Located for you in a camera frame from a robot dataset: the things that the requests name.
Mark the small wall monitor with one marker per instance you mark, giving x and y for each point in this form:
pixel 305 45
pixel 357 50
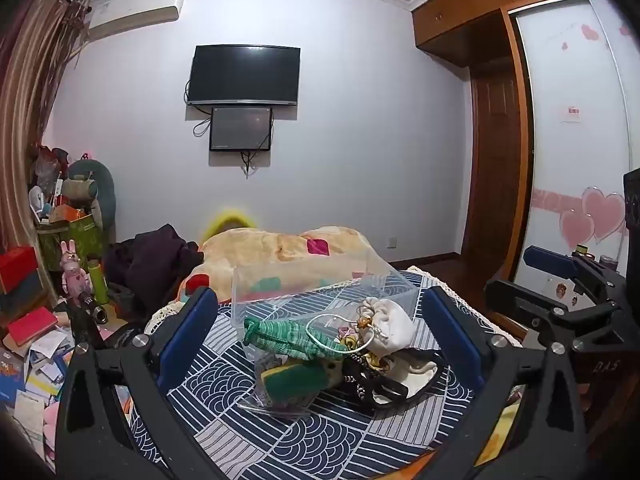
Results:
pixel 240 129

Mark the striped brown curtain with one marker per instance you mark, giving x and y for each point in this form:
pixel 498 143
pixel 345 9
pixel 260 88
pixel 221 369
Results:
pixel 34 52

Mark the green bottle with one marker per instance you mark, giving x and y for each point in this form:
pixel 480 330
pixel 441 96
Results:
pixel 98 282

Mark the cream bag with black straps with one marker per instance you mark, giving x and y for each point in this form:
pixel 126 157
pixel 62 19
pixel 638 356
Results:
pixel 405 376

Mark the red box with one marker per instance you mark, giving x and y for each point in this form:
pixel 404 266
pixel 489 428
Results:
pixel 15 266

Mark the clear plastic storage box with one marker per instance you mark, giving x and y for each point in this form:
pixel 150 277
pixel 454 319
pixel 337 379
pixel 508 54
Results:
pixel 322 294

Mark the wall power outlet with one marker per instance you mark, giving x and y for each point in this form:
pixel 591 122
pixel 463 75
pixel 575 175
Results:
pixel 392 242

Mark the yellow plush toy behind blanket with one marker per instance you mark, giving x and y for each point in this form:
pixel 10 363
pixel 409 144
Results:
pixel 226 220

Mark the red book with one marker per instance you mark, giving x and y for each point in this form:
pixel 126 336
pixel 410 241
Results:
pixel 31 325

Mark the green plush neck pillow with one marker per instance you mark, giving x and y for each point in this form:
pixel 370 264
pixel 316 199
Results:
pixel 90 184

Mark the wooden wardrobe frame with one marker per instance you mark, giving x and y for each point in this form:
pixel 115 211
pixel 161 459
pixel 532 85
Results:
pixel 481 37

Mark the white air conditioner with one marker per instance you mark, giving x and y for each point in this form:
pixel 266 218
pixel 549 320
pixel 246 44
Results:
pixel 113 17

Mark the green knitted cloth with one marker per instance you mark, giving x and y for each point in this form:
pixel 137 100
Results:
pixel 289 338

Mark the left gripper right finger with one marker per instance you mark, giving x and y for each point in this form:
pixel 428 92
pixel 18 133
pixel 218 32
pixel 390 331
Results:
pixel 547 439

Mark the pink rabbit figurine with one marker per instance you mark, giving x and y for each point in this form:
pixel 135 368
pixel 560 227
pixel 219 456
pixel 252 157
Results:
pixel 75 280

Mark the dark purple clothing pile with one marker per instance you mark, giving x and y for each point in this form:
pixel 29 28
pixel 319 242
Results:
pixel 145 272

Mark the beige patchwork blanket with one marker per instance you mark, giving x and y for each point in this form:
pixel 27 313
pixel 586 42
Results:
pixel 230 249

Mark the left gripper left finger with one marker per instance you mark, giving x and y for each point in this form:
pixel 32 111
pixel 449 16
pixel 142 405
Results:
pixel 93 439

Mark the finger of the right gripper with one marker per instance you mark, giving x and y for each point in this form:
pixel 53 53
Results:
pixel 544 260
pixel 530 309

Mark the green cardboard box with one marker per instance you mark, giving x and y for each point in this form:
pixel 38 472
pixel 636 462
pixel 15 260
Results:
pixel 89 240

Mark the white drawstring pouch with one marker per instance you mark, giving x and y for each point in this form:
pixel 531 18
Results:
pixel 384 326

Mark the large wall television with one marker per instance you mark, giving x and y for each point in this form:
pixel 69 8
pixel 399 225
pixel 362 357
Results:
pixel 244 74

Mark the yellow green sponge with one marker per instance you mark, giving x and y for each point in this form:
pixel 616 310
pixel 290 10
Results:
pixel 293 381

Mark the white sliding door with hearts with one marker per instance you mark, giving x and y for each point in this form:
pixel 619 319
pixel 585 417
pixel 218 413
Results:
pixel 583 69

